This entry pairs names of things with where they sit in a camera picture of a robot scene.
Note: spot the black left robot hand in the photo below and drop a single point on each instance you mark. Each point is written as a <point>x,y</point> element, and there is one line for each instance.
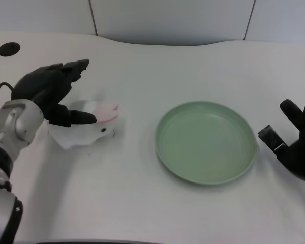
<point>48,89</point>

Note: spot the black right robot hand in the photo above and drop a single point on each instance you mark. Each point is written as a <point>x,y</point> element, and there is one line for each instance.
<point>298,150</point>

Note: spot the white rabbit plush doll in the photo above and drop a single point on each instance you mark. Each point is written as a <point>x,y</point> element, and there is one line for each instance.
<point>86,129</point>

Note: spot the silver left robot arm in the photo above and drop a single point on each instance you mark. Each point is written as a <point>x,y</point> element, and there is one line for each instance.
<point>7,152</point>

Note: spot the green round plate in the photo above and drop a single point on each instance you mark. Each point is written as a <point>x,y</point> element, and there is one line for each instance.
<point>206,142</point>

